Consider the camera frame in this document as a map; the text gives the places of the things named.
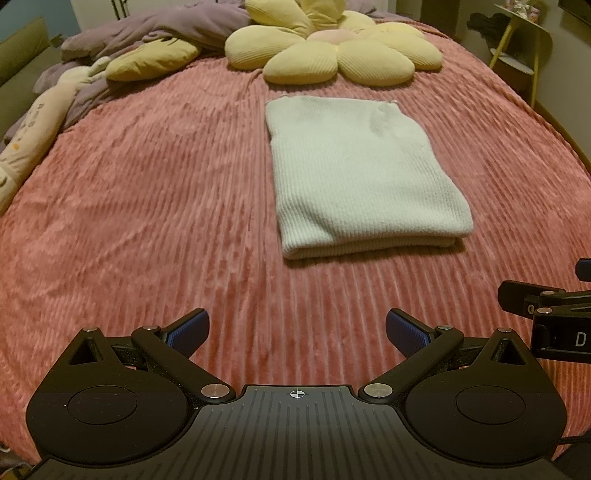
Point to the white wardrobe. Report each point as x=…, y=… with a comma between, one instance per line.
x=92, y=7

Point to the green sofa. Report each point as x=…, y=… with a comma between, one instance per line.
x=23, y=55

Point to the long cream plush pillow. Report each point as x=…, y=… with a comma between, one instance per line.
x=37, y=124

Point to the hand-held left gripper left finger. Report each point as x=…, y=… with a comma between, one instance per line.
x=187, y=330

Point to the yellow flower-shaped pillow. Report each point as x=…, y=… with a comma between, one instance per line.
x=323, y=46

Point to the dark object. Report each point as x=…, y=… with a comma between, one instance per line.
x=485, y=27

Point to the white ribbed knit garment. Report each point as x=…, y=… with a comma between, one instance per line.
x=360, y=175

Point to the pink ribbed blanket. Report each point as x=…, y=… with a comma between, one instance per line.
x=138, y=207

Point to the small yellow pillow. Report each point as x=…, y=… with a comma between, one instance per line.
x=152, y=57

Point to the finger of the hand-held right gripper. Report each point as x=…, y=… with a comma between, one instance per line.
x=517, y=295
x=584, y=266

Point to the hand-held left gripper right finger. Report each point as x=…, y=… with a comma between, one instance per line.
x=406, y=331

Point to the yellow side table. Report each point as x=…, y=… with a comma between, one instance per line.
x=521, y=55

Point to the purple duvet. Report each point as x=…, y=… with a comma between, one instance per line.
x=138, y=27

